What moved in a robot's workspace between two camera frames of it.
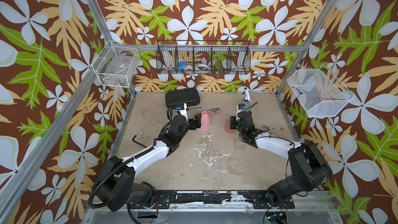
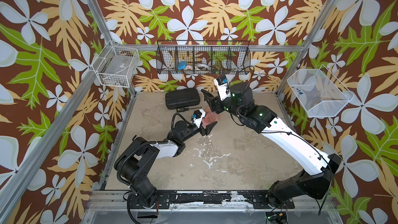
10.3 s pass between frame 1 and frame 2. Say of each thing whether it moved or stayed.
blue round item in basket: stayed
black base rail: stayed
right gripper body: moved
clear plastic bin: stayed
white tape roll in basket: stayed
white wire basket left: stayed
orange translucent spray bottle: moved
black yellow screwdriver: stayed
